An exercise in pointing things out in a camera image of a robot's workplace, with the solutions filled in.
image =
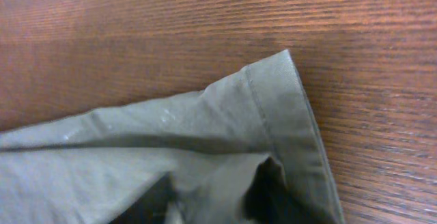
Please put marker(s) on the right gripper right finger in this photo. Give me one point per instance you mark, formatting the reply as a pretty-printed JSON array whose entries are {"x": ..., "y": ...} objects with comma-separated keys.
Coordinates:
[{"x": 267, "y": 199}]

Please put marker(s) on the khaki shorts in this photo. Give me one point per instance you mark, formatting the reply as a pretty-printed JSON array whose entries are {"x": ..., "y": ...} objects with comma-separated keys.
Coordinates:
[{"x": 90, "y": 168}]

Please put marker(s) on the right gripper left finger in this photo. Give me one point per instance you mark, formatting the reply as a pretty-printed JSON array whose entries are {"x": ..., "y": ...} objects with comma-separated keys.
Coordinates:
[{"x": 151, "y": 207}]

